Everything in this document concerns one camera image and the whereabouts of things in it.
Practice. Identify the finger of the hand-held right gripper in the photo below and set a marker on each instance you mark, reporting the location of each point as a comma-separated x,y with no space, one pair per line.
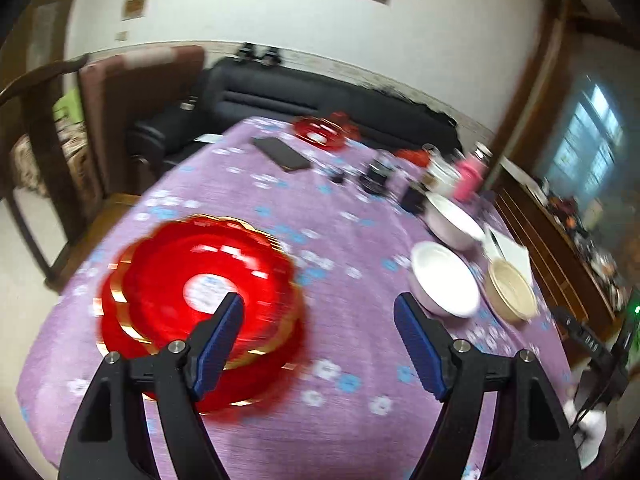
587,340

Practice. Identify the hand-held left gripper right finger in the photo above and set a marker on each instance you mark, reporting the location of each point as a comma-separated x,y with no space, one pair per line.
417,345

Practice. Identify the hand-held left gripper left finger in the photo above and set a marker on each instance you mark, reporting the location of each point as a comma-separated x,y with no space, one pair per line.
222,340

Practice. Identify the large red gold-rimmed plate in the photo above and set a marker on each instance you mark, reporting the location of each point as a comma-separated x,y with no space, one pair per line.
260,380

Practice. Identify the white bowl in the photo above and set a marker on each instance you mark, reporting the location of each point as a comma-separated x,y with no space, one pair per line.
452,220
442,280

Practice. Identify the beige bowl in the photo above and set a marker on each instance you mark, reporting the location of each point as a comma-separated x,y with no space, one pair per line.
510,290

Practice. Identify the wooden sideboard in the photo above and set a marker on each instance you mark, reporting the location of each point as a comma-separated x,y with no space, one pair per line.
550,240

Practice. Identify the white notebook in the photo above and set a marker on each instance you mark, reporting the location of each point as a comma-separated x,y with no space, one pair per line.
515,252

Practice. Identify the purple floral tablecloth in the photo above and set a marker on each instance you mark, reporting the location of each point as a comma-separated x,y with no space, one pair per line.
350,240

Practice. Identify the black pen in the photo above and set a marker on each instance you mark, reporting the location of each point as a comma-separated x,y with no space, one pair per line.
496,244

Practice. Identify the white plastic jar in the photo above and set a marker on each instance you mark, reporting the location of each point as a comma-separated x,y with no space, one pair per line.
440,172

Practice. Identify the black round jar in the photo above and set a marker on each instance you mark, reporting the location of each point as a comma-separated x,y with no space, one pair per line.
376,175

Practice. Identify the bottle with pink knitted sleeve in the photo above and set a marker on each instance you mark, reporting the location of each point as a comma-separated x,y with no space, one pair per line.
470,175

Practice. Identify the small black key fob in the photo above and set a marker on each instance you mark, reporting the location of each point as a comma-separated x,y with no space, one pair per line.
337,177

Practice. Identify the red plastic packaging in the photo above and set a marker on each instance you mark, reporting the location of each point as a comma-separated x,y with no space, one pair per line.
412,156

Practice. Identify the black smartphone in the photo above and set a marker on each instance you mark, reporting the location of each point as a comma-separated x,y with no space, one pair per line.
281,154

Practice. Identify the red scalloped plate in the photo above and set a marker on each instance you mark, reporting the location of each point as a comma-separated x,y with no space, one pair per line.
317,132

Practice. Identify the brown armchair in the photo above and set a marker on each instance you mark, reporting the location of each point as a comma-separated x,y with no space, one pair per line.
135,110

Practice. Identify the floral seat cushion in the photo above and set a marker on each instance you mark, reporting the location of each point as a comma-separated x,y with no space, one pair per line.
60,155

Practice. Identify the black leather sofa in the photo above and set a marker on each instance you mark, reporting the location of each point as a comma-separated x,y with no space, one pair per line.
280,95

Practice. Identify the dark wooden chair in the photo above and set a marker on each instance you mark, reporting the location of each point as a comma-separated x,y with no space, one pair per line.
35,160

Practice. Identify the green cloth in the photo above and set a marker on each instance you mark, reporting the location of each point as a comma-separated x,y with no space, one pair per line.
67,105

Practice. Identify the black device on sofa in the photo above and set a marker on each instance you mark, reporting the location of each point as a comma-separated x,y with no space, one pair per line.
270,56
247,53

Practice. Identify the wall switch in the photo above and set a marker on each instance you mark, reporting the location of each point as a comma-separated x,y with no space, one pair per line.
121,36

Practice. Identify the small wall calendar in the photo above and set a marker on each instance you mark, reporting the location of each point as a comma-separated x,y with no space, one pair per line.
134,5

